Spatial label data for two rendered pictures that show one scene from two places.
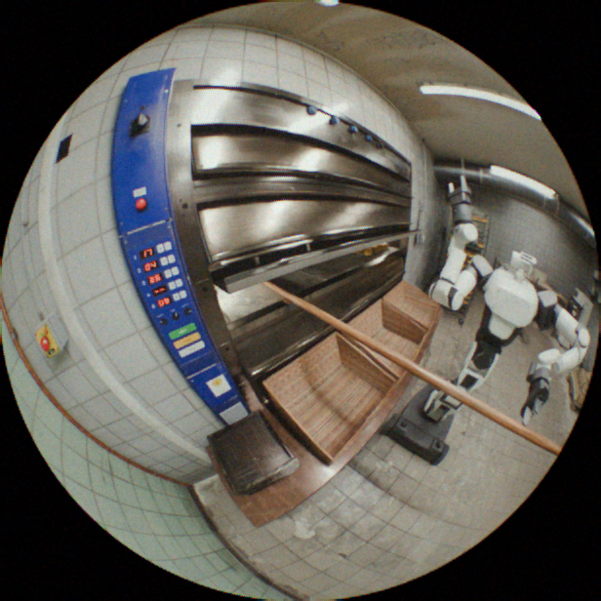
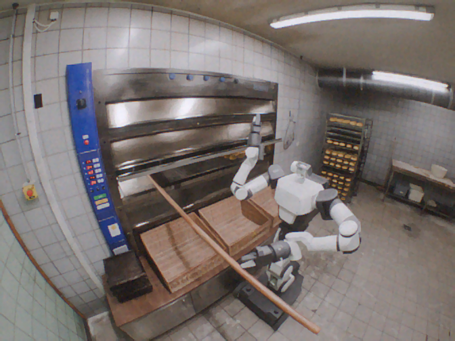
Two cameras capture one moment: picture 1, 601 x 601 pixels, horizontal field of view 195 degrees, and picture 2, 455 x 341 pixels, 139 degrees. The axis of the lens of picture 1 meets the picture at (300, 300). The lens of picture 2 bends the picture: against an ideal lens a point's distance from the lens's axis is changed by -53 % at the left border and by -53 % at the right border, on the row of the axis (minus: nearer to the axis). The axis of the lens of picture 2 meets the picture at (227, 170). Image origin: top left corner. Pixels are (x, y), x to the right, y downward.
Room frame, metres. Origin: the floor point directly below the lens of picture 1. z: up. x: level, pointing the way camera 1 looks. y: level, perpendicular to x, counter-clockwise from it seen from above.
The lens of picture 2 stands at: (-0.55, -0.44, 1.83)
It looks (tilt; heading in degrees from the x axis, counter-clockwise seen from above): 22 degrees down; 357
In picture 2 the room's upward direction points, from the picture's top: straight up
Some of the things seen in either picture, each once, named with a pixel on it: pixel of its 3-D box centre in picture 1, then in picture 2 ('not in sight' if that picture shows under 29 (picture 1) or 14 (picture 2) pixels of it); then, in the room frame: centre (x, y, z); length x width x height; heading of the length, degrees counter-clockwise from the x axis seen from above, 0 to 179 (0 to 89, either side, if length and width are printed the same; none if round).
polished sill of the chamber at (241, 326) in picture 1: (359, 271); (214, 172); (1.07, -0.41, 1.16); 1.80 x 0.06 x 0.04; 128
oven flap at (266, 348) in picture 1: (360, 291); (216, 186); (1.05, -0.43, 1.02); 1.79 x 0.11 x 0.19; 128
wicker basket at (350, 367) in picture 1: (335, 392); (183, 248); (0.49, -0.14, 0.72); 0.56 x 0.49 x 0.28; 129
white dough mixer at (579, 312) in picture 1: (574, 320); not in sight; (-0.19, -5.93, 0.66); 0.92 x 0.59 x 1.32; 38
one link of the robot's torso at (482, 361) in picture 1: (485, 342); (294, 227); (0.38, -0.99, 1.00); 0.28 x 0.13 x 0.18; 128
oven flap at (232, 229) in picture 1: (365, 214); (215, 134); (1.05, -0.43, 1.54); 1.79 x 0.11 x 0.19; 128
